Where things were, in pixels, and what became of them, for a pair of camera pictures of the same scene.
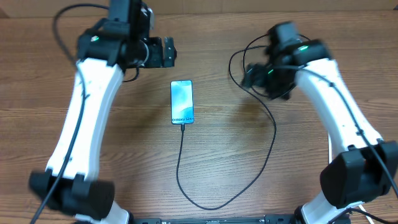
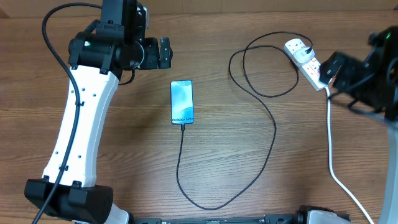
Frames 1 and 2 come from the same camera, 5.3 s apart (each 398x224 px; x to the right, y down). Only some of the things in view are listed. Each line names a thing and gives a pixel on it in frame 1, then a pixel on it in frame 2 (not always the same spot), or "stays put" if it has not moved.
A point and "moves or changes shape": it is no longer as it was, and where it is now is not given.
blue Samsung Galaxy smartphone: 182,102 stays put
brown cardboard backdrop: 50,8 stays put
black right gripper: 283,94 to 344,70
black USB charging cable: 271,151 moves or changes shape
